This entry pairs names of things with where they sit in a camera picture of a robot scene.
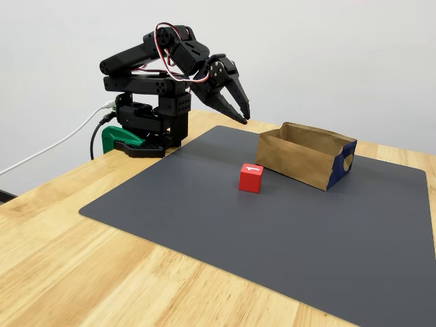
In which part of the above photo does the red cube with white numeral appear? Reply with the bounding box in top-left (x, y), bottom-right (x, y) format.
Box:
top-left (238, 163), bottom-right (265, 194)

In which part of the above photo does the brown cardboard tray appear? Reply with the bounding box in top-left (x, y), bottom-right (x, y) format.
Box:
top-left (255, 121), bottom-right (358, 193)

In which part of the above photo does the green table clamp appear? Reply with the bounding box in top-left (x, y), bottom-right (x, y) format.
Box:
top-left (101, 125), bottom-right (147, 155)

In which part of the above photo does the grey desk mat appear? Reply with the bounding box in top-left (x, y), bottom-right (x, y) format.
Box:
top-left (78, 125), bottom-right (436, 327)

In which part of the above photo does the black object edge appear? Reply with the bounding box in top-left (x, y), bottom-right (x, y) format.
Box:
top-left (0, 188), bottom-right (18, 206)

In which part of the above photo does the red white servo cable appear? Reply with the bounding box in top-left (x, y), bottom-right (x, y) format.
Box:
top-left (155, 22), bottom-right (211, 84)

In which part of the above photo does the black power cable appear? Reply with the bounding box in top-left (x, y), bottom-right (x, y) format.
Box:
top-left (89, 113), bottom-right (119, 161)

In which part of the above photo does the white usb cable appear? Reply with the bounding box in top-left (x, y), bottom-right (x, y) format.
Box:
top-left (0, 101), bottom-right (116, 176)

